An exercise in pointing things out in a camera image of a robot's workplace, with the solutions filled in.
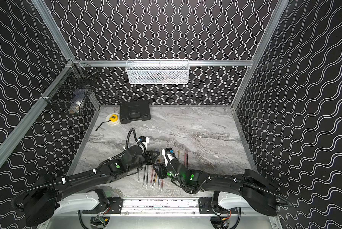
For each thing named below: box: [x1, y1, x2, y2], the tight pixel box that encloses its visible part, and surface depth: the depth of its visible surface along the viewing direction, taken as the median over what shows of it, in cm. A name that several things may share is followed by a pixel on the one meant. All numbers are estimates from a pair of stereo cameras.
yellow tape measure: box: [95, 114, 119, 132], surface depth 112 cm
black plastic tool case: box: [119, 100, 152, 125], surface depth 112 cm
